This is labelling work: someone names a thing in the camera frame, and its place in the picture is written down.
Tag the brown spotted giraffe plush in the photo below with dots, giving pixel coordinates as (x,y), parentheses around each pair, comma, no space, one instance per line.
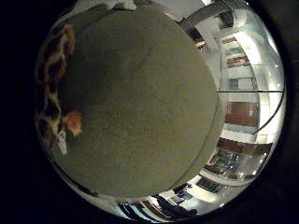
(51,84)

